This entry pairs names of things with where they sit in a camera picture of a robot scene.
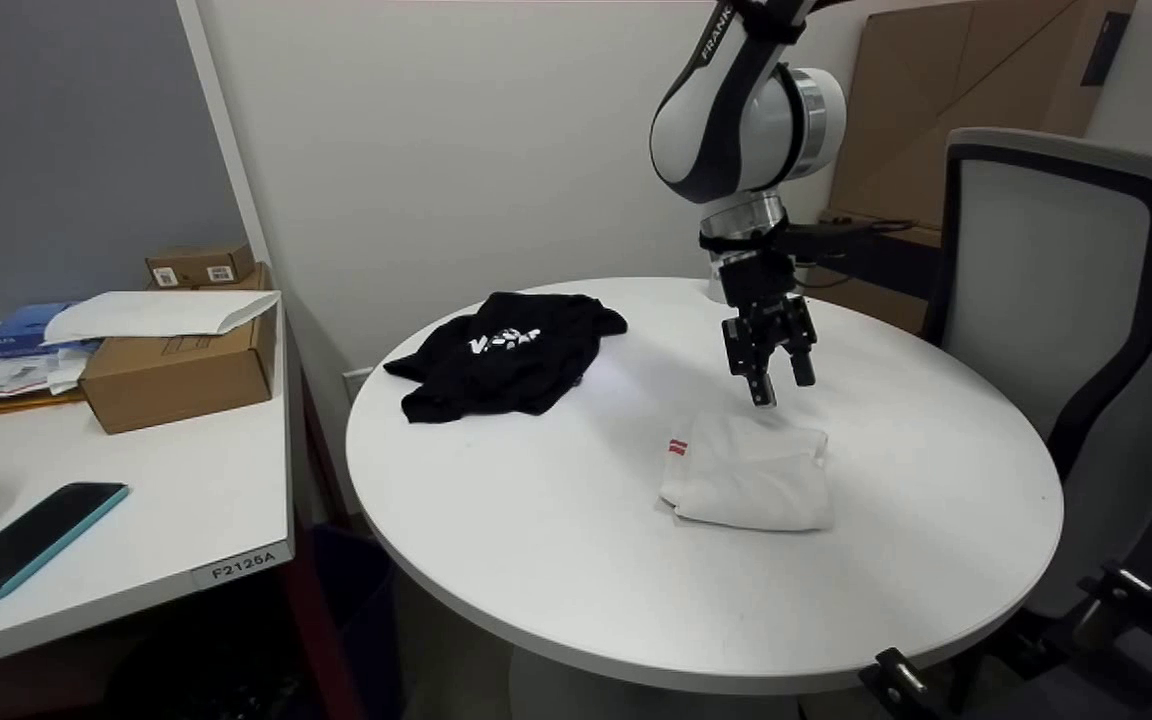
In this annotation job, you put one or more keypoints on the grey desk divider panel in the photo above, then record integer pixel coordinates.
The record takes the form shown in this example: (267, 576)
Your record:
(69, 135)

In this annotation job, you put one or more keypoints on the blue object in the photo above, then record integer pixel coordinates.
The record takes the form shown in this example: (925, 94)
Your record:
(19, 333)

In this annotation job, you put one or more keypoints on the teal smartphone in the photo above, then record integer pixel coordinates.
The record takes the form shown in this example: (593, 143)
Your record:
(30, 542)

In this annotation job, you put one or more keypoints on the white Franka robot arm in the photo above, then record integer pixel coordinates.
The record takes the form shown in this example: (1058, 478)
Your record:
(736, 122)

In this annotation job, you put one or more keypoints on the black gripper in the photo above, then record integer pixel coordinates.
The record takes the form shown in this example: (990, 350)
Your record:
(756, 300)

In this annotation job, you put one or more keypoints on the grey mesh office chair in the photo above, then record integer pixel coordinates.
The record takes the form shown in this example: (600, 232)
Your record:
(1068, 267)

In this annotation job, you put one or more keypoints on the large brown cardboard box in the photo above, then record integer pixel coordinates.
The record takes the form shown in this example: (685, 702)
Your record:
(908, 122)

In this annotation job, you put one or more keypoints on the black printed t-shirt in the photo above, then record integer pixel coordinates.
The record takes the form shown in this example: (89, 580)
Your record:
(509, 354)

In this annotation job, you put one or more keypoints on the white envelope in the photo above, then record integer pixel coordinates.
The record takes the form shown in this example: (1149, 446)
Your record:
(163, 318)

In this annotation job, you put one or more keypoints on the white office desk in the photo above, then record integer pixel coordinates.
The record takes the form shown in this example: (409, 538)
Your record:
(179, 504)

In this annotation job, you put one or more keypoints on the flat brown cardboard box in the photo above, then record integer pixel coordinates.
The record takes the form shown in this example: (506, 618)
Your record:
(179, 380)

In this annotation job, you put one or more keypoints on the white towel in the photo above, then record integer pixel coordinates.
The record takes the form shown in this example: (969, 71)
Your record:
(749, 473)

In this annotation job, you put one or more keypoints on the small cardboard box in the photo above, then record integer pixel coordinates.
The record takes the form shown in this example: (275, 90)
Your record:
(203, 269)

